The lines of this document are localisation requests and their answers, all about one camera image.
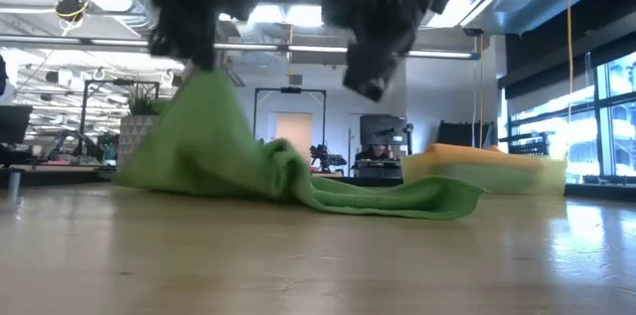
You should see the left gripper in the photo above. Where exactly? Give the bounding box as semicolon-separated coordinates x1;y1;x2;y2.
145;0;262;72

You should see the green microfiber towel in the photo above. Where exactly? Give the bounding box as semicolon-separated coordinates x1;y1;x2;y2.
112;67;487;222

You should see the orange microfiber towel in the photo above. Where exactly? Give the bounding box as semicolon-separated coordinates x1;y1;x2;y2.
424;142;547;174

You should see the long ceiling light bar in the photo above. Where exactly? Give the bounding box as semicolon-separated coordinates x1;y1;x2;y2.
0;35;482;62

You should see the person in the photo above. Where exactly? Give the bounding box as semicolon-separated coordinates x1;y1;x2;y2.
355;143;398;163

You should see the succulent in white pot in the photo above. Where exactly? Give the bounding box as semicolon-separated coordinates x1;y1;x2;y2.
116;81;168;170

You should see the light wooden door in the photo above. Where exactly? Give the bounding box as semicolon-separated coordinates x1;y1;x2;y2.
275;111;314;163

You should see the black round ceiling device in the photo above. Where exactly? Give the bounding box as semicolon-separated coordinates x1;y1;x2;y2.
54;0;90;24

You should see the yellow plastic tray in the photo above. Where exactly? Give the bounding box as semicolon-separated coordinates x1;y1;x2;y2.
400;148;568;198

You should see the black office chair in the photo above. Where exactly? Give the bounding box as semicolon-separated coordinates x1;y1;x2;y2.
0;104;35;168

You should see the black wall monitor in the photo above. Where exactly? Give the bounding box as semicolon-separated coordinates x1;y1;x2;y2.
359;114;408;147

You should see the black gantry frame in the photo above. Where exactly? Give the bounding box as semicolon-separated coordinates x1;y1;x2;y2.
252;86;328;150
77;79;161;158

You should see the yellow hanging cable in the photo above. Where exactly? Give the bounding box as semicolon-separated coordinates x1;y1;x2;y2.
564;0;574;125

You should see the silver metal post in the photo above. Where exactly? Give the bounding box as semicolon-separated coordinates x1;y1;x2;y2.
6;168;23;206

